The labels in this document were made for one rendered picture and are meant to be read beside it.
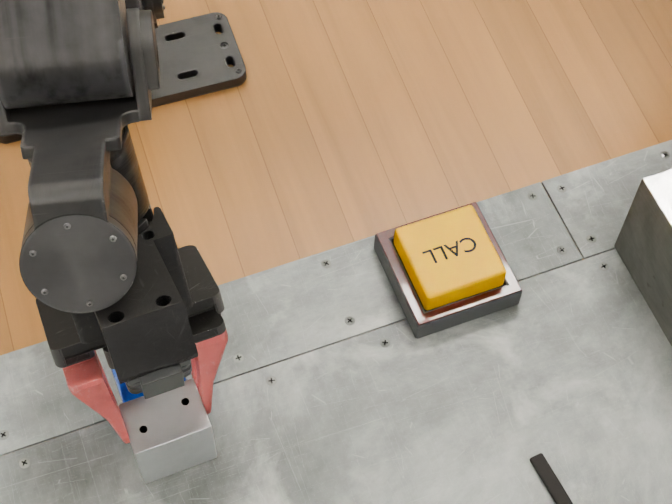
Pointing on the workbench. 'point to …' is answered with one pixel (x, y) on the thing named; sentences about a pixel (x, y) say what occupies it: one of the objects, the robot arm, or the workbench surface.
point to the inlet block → (167, 429)
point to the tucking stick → (550, 479)
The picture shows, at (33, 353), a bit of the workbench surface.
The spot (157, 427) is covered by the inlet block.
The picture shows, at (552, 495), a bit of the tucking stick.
